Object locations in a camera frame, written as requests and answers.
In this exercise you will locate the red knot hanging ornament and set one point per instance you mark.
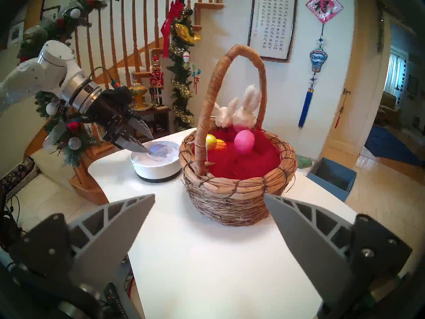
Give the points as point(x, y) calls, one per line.
point(340, 110)

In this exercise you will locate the blue vase tassel hanging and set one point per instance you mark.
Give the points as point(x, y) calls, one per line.
point(318, 59)

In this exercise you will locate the red ribbon bow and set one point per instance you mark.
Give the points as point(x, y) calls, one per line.
point(171, 19)

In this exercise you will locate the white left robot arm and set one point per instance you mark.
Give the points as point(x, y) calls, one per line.
point(33, 75)

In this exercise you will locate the pink easter egg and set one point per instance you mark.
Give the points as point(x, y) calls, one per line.
point(244, 141)

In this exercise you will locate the green glitter easter egg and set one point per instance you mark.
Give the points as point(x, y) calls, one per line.
point(211, 142)

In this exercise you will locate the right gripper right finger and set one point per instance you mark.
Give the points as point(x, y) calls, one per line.
point(315, 248)

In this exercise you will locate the pine garland with baubles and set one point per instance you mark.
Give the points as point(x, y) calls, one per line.
point(71, 145)

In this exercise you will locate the tan armchair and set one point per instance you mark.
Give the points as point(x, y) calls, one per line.
point(386, 109)

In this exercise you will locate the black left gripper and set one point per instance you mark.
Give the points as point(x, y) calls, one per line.
point(114, 119)

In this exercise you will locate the yellow porcelain urn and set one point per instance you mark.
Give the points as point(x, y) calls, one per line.
point(138, 90)

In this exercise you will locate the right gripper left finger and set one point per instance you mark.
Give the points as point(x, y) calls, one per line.
point(106, 242)

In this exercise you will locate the blue floor rug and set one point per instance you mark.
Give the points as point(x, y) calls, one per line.
point(391, 145)

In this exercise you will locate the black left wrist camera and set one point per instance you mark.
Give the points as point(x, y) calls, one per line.
point(118, 94)

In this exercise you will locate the purple easter egg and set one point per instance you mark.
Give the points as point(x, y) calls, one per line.
point(162, 151)

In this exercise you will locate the white round bowl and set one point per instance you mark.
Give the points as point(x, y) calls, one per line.
point(156, 168)

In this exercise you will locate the green tinsel christmas garland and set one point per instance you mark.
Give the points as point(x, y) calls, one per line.
point(181, 89)

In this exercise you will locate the white plush bunny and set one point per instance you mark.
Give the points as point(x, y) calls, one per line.
point(246, 114)
point(224, 115)

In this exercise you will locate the blue open box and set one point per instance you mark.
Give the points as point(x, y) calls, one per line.
point(335, 178)

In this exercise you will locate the yellow easter egg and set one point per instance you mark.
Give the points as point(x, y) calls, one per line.
point(221, 144)

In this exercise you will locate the red shredded paper filling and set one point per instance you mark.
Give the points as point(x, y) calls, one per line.
point(245, 165)

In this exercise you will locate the red diamond fu decoration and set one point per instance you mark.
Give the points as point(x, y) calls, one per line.
point(324, 6)

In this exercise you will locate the brown wicker basket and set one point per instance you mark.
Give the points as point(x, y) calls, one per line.
point(232, 202)

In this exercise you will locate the red nutcracker figure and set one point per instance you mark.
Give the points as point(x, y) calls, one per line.
point(156, 80)

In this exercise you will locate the gold ingot ornament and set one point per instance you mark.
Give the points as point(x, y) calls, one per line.
point(186, 32)

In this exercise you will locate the framed chinese calligraphy scroll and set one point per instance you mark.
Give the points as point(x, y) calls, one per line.
point(272, 22)

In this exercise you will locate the dark wooden side table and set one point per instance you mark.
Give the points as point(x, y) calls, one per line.
point(159, 117)

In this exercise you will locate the ornate decorative plate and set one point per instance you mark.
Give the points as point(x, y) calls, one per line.
point(146, 106)

